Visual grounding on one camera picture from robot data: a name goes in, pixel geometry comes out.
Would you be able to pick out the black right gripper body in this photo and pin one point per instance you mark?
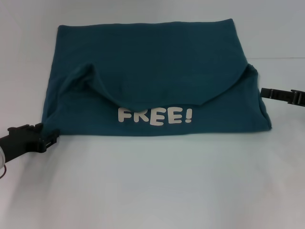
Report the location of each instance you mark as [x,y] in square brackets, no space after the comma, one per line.
[297,97]

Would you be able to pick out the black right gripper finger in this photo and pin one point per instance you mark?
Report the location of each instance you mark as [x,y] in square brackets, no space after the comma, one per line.
[274,93]

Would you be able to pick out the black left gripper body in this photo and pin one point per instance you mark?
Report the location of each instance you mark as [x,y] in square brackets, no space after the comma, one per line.
[21,142]

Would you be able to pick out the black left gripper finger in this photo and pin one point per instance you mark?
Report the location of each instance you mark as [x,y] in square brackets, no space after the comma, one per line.
[51,138]

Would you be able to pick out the blue T-shirt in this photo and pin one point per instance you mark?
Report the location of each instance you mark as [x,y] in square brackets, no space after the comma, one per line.
[152,78]

